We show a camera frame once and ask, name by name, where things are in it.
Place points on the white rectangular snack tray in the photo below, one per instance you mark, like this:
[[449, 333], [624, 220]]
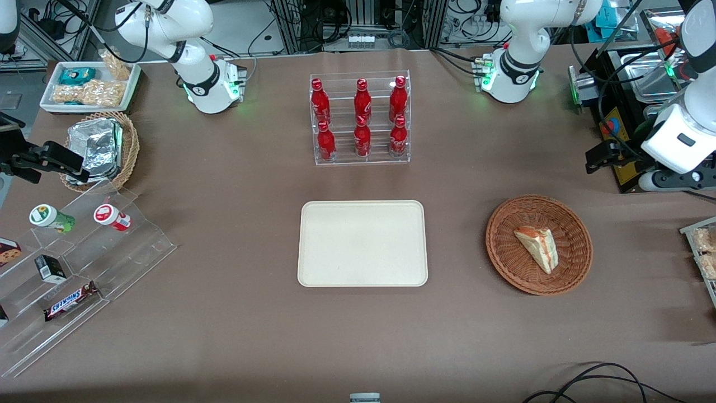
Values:
[[131, 89]]

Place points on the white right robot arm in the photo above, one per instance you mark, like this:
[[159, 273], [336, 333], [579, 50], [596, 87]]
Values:
[[168, 28]]

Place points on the large clear nut snack bag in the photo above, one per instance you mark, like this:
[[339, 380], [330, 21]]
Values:
[[89, 93]]

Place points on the round brown wicker basket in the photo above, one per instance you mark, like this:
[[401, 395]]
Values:
[[570, 235]]

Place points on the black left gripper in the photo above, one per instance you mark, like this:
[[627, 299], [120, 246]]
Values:
[[627, 157]]

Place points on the clear acrylic stepped display stand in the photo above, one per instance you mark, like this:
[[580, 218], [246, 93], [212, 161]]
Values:
[[134, 246]]

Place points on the silver green-lit device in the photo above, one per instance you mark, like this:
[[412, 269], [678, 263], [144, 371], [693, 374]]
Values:
[[582, 89]]

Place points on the small black carton box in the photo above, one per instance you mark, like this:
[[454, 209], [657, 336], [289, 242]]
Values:
[[50, 268]]

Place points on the Snickers chocolate bar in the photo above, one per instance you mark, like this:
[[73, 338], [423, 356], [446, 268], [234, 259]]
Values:
[[70, 301]]

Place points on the red cola bottle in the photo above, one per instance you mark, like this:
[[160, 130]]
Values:
[[362, 101], [397, 99], [398, 140], [326, 144], [362, 140], [320, 103]]

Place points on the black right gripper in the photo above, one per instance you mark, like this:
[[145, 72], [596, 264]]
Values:
[[12, 149]]

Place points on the small grey device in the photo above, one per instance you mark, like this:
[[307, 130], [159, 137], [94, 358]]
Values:
[[364, 398]]

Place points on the aluminium foil container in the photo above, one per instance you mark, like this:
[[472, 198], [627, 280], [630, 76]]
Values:
[[98, 145]]

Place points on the red yogurt cup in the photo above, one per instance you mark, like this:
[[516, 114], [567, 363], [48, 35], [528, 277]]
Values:
[[109, 215]]

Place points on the small clear nut snack bag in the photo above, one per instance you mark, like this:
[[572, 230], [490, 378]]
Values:
[[116, 66]]

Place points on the clear cracker snack bag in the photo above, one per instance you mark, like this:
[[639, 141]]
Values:
[[706, 239], [708, 266]]

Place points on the triangular sandwich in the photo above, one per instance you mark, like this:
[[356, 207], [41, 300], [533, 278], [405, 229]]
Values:
[[538, 246]]

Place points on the green yogurt cup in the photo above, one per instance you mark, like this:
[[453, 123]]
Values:
[[47, 217]]

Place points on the white power strip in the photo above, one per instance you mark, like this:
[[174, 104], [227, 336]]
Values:
[[361, 40]]

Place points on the beige rectangular serving tray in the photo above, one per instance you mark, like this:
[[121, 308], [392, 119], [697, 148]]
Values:
[[362, 243]]

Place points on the brown cookie box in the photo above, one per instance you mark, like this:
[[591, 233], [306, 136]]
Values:
[[8, 252]]

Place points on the clear acrylic bottle rack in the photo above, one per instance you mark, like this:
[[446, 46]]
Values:
[[380, 154]]

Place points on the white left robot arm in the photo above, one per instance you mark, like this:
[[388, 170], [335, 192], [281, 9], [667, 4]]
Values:
[[517, 33]]

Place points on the light tan wicker basket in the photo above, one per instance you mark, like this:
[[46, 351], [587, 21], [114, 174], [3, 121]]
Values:
[[130, 148]]

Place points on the grey tray with snack bags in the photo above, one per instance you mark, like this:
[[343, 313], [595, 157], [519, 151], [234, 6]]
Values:
[[689, 230]]

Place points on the dark snack pack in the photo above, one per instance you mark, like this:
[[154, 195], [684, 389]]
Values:
[[3, 316]]

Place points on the teal snack packet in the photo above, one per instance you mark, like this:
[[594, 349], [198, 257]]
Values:
[[77, 75]]

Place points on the stainless steel pan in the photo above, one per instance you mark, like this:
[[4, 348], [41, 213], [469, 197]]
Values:
[[649, 75]]

